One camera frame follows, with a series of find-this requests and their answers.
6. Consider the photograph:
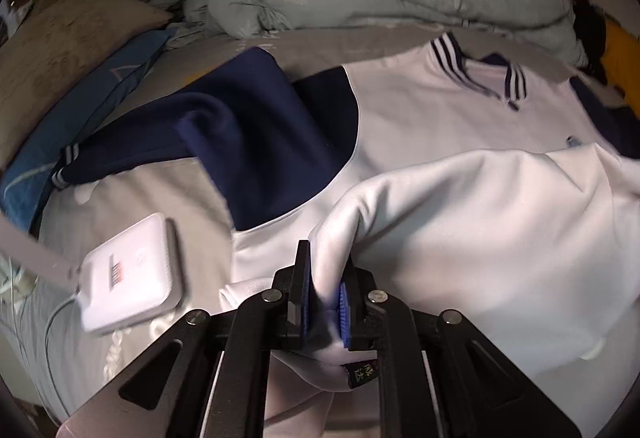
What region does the beige pillow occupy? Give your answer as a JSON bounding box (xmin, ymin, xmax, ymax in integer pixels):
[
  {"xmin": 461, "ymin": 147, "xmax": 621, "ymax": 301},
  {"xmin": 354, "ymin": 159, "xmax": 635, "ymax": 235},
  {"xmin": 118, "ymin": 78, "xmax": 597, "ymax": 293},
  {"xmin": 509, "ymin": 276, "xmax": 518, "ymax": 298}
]
[{"xmin": 0, "ymin": 0, "xmax": 172, "ymax": 169}]

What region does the white and navy jacket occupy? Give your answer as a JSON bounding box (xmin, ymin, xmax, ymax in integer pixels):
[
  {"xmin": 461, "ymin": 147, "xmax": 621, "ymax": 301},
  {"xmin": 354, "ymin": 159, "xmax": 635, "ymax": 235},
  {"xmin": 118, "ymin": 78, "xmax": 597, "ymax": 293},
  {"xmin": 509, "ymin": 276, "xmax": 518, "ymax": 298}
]
[{"xmin": 50, "ymin": 32, "xmax": 640, "ymax": 438}]

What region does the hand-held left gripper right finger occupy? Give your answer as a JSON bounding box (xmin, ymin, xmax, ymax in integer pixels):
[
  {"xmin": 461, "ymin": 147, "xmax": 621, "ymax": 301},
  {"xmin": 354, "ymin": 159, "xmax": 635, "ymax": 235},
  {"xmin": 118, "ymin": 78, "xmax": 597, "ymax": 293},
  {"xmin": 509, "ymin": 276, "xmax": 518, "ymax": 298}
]
[{"xmin": 338, "ymin": 264, "xmax": 583, "ymax": 438}]

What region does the grey printed bed sheet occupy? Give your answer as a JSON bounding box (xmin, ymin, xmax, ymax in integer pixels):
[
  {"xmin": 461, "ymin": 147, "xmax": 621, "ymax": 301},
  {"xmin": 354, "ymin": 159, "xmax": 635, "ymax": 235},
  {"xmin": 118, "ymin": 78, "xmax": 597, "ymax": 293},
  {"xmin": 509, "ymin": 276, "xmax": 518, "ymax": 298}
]
[{"xmin": 0, "ymin": 25, "xmax": 581, "ymax": 425}]

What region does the black cloth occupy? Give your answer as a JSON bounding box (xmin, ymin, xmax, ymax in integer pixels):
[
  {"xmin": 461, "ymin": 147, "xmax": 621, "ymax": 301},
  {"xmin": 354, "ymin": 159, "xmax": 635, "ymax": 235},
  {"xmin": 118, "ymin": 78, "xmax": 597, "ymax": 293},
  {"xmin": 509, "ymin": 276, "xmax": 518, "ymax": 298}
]
[{"xmin": 572, "ymin": 0, "xmax": 609, "ymax": 85}]

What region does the white lamp cable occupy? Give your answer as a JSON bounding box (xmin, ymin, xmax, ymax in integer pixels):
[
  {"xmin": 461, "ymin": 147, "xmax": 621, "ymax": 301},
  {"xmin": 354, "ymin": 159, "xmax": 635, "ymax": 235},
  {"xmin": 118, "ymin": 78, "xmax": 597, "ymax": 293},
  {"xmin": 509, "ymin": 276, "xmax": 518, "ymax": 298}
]
[{"xmin": 42, "ymin": 294, "xmax": 83, "ymax": 414}]

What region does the blue pillow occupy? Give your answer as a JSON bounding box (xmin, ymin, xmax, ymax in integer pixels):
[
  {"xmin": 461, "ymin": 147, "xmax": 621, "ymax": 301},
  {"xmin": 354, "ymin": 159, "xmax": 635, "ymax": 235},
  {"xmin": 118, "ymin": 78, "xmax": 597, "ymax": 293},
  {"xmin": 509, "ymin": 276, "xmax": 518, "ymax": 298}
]
[{"xmin": 0, "ymin": 28, "xmax": 177, "ymax": 230}]

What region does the white desk lamp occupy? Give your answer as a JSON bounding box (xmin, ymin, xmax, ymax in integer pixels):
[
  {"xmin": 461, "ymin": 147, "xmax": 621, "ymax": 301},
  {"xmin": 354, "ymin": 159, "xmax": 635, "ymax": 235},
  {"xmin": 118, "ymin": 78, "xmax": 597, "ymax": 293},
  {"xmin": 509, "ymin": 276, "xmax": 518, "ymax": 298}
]
[{"xmin": 0, "ymin": 212, "xmax": 184, "ymax": 338}]

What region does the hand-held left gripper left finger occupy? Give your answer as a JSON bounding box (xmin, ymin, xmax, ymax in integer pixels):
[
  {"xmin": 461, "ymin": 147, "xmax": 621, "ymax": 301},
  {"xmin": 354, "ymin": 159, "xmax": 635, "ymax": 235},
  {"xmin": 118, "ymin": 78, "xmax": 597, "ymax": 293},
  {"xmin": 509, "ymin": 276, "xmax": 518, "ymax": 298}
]
[{"xmin": 55, "ymin": 240, "xmax": 314, "ymax": 438}]

